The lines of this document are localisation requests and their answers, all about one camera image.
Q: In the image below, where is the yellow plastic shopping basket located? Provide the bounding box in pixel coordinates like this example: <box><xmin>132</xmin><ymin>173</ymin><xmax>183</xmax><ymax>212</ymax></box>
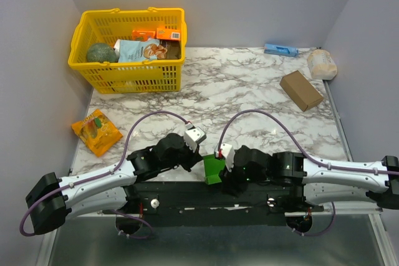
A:
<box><xmin>68</xmin><ymin>7</ymin><xmax>187</xmax><ymax>94</ymax></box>

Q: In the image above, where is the beige wrapped paper bag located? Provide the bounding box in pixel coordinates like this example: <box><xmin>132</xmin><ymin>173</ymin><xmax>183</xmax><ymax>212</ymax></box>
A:
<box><xmin>307</xmin><ymin>49</ymin><xmax>337</xmax><ymax>80</ymax></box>

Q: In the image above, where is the brown cardboard box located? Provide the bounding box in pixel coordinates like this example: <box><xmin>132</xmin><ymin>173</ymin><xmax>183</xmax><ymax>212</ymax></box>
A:
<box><xmin>280</xmin><ymin>70</ymin><xmax>324</xmax><ymax>112</ymax></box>

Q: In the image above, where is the orange candy bag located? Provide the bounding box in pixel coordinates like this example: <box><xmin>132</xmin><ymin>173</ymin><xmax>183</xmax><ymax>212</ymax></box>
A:
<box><xmin>71</xmin><ymin>109</ymin><xmax>123</xmax><ymax>157</ymax></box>

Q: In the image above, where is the light blue carton box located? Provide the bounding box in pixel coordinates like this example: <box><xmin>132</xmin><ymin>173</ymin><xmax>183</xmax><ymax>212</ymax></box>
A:
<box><xmin>264</xmin><ymin>43</ymin><xmax>299</xmax><ymax>57</ymax></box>

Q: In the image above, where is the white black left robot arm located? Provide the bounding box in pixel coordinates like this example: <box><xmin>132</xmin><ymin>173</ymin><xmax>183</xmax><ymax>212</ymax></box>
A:
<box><xmin>23</xmin><ymin>128</ymin><xmax>206</xmax><ymax>235</ymax></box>

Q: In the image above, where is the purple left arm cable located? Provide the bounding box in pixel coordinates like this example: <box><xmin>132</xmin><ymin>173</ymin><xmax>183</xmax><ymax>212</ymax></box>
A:
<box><xmin>19</xmin><ymin>111</ymin><xmax>194</xmax><ymax>237</ymax></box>

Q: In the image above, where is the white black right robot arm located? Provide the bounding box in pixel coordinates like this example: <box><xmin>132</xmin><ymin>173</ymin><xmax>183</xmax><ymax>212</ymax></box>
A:
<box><xmin>214</xmin><ymin>143</ymin><xmax>398</xmax><ymax>212</ymax></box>

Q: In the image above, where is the green round melon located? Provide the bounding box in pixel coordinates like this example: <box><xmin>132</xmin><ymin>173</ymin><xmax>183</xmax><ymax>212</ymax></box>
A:
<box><xmin>86</xmin><ymin>43</ymin><xmax>118</xmax><ymax>63</ymax></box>

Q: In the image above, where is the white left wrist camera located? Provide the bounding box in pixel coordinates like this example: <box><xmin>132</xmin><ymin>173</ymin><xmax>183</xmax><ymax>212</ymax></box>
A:
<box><xmin>183</xmin><ymin>127</ymin><xmax>206</xmax><ymax>152</ymax></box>

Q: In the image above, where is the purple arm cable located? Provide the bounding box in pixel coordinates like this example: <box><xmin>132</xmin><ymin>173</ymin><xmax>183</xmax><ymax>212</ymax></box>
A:
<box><xmin>19</xmin><ymin>111</ymin><xmax>194</xmax><ymax>237</ymax></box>
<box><xmin>217</xmin><ymin>110</ymin><xmax>399</xmax><ymax>176</ymax></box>

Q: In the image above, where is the orange snack box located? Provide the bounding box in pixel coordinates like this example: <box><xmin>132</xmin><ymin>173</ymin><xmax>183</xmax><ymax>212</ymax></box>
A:
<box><xmin>132</xmin><ymin>30</ymin><xmax>156</xmax><ymax>42</ymax></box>

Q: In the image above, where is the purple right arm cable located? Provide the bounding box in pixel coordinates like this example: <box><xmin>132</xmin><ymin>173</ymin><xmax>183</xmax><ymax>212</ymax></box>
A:
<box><xmin>217</xmin><ymin>110</ymin><xmax>399</xmax><ymax>176</ymax></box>

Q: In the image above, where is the orange barcode box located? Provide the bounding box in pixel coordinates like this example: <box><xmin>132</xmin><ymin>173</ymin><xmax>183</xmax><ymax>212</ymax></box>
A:
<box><xmin>155</xmin><ymin>27</ymin><xmax>181</xmax><ymax>41</ymax></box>

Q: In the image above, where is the light blue snack pouch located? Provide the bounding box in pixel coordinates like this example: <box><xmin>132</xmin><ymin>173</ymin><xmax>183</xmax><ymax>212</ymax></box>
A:
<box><xmin>113</xmin><ymin>39</ymin><xmax>168</xmax><ymax>63</ymax></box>

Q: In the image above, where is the green paper box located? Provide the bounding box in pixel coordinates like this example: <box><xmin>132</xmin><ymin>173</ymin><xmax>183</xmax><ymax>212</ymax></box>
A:
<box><xmin>203</xmin><ymin>154</ymin><xmax>225</xmax><ymax>185</ymax></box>

